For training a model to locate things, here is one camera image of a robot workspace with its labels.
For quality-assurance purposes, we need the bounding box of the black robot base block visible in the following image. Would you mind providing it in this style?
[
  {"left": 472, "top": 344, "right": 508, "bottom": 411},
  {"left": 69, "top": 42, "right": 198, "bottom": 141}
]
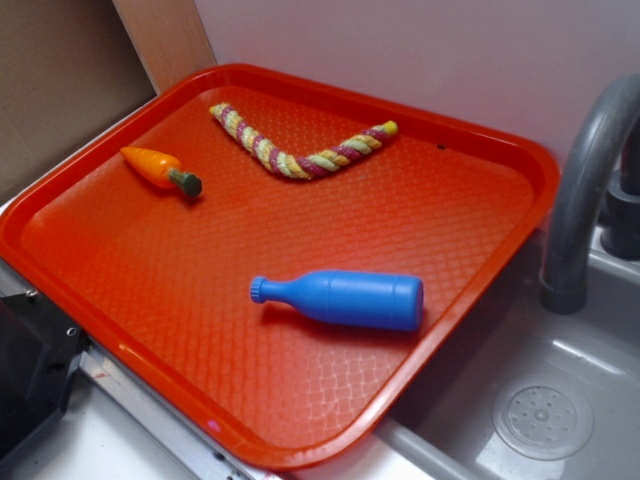
[{"left": 1, "top": 289, "right": 86, "bottom": 467}]

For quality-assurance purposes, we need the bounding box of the yellow pink twisted rope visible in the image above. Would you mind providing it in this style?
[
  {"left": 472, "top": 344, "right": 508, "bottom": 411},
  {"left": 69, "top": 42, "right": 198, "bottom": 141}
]
[{"left": 208, "top": 102, "right": 400, "bottom": 181}]

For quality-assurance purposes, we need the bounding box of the grey plastic toy sink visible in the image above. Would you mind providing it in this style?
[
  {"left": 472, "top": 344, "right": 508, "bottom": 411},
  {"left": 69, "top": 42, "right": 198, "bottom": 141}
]
[{"left": 377, "top": 234, "right": 639, "bottom": 479}]

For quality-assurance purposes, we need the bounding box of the blue plastic toy bottle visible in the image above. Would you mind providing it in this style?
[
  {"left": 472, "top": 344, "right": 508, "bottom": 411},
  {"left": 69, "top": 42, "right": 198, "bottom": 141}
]
[{"left": 250, "top": 270, "right": 424, "bottom": 332}]

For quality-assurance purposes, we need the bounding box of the wooden board panel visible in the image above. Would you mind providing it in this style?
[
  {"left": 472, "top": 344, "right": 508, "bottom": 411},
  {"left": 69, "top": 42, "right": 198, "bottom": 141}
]
[{"left": 113, "top": 0, "right": 217, "bottom": 94}]

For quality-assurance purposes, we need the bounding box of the orange plastic toy carrot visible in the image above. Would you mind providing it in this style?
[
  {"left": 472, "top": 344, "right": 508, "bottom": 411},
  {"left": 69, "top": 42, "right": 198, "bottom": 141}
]
[{"left": 120, "top": 146, "right": 203, "bottom": 198}]

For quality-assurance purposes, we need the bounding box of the grey toy sink faucet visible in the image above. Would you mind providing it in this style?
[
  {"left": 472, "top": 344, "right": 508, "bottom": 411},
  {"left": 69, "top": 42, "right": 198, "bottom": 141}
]
[{"left": 540, "top": 73, "right": 639, "bottom": 314}]

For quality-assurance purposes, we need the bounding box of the red plastic serving tray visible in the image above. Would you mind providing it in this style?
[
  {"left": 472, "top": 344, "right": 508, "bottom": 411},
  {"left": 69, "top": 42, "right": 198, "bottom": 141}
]
[{"left": 1, "top": 65, "right": 559, "bottom": 471}]

